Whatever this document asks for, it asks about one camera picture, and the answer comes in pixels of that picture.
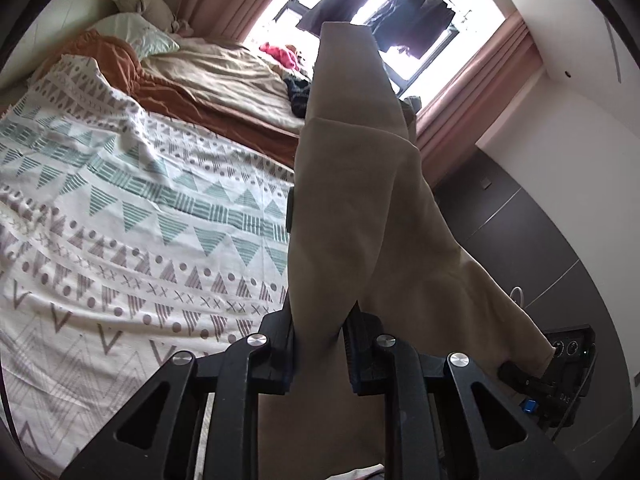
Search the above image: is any pink garment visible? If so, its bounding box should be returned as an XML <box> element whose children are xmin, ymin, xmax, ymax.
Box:
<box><xmin>259</xmin><ymin>41</ymin><xmax>301</xmax><ymax>72</ymax></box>

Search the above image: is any white patterned blanket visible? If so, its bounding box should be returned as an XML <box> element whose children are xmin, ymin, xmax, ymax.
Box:
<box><xmin>0</xmin><ymin>52</ymin><xmax>301</xmax><ymax>480</ymax></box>

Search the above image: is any dark grey wardrobe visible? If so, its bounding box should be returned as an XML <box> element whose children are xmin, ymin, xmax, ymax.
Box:
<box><xmin>430</xmin><ymin>150</ymin><xmax>640</xmax><ymax>480</ymax></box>

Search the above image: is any pale patterned pillow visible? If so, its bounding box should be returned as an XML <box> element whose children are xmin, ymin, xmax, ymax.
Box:
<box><xmin>90</xmin><ymin>12</ymin><xmax>181</xmax><ymax>59</ymax></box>

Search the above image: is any beige plush toy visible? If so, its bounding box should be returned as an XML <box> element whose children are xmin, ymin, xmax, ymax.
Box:
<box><xmin>110</xmin><ymin>0</ymin><xmax>193</xmax><ymax>37</ymax></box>

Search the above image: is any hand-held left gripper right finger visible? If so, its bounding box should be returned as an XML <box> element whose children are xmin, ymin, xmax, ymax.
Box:
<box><xmin>342</xmin><ymin>305</ymin><xmax>586</xmax><ymax>480</ymax></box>

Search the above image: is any beige duvet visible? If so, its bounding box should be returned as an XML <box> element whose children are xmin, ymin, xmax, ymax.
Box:
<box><xmin>140</xmin><ymin>40</ymin><xmax>313</xmax><ymax>133</ymax></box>

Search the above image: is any beige jacket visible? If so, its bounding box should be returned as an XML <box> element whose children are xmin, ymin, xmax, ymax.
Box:
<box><xmin>257</xmin><ymin>21</ymin><xmax>556</xmax><ymax>480</ymax></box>

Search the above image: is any rust orange blanket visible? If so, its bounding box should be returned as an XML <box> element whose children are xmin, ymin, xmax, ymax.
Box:
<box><xmin>30</xmin><ymin>30</ymin><xmax>301</xmax><ymax>171</ymax></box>

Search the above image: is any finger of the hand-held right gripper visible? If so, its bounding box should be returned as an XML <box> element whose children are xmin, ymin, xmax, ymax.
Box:
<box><xmin>497</xmin><ymin>361</ymin><xmax>552</xmax><ymax>397</ymax></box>

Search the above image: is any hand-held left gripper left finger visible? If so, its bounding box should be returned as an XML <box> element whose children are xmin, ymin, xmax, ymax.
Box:
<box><xmin>60</xmin><ymin>305</ymin><xmax>296</xmax><ymax>480</ymax></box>

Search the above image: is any dark cloth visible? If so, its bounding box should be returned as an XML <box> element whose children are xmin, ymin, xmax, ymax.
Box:
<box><xmin>282</xmin><ymin>74</ymin><xmax>313</xmax><ymax>118</ymax></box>

